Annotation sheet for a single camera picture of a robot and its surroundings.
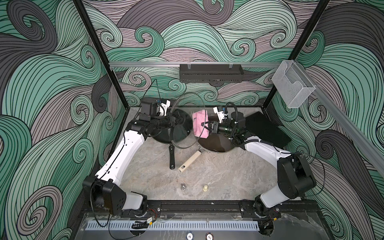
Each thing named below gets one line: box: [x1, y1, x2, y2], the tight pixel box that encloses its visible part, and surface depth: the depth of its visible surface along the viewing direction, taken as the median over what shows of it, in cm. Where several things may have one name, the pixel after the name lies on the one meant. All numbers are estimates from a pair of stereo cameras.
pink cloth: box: [192, 109, 210, 139], surface depth 80 cm
